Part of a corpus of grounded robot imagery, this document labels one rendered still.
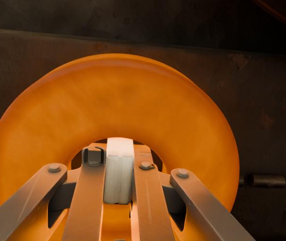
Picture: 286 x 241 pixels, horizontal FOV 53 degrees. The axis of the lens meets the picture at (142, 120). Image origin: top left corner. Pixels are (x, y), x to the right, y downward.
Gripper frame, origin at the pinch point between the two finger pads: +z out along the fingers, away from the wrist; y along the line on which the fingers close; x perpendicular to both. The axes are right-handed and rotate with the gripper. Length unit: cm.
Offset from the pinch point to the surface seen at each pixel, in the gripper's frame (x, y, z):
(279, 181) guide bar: -4.5, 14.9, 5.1
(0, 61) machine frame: 4.1, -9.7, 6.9
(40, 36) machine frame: 6.3, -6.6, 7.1
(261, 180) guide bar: -4.5, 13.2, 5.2
